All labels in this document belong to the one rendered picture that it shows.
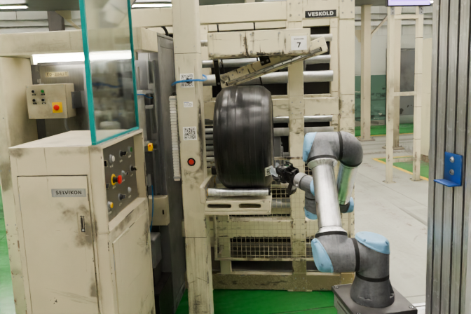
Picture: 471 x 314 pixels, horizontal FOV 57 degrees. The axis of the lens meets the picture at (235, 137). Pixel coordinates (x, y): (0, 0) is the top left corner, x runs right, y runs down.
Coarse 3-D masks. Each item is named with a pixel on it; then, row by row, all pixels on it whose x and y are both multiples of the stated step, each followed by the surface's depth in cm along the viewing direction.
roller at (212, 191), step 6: (210, 192) 234; (216, 192) 234; (222, 192) 234; (228, 192) 233; (234, 192) 233; (240, 192) 233; (246, 192) 232; (252, 192) 232; (258, 192) 232; (264, 192) 231; (270, 192) 232
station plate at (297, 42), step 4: (292, 36) 251; (296, 36) 251; (300, 36) 250; (304, 36) 250; (292, 40) 251; (296, 40) 251; (300, 40) 251; (304, 40) 250; (292, 44) 251; (296, 44) 251; (300, 44) 251; (304, 44) 251; (292, 48) 252; (296, 48) 252; (300, 48) 251; (304, 48) 251
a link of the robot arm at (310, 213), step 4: (308, 200) 196; (312, 200) 195; (308, 204) 196; (312, 204) 196; (304, 208) 200; (308, 208) 197; (312, 208) 196; (308, 212) 198; (312, 212) 197; (316, 212) 197; (308, 216) 198; (312, 216) 197; (316, 216) 198
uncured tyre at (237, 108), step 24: (240, 96) 225; (264, 96) 226; (216, 120) 221; (240, 120) 217; (264, 120) 217; (216, 144) 220; (240, 144) 216; (264, 144) 216; (216, 168) 227; (240, 168) 220; (264, 168) 221
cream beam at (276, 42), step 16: (224, 32) 255; (240, 32) 254; (256, 32) 253; (272, 32) 252; (288, 32) 251; (304, 32) 250; (208, 48) 257; (224, 48) 256; (240, 48) 255; (256, 48) 254; (272, 48) 253; (288, 48) 252
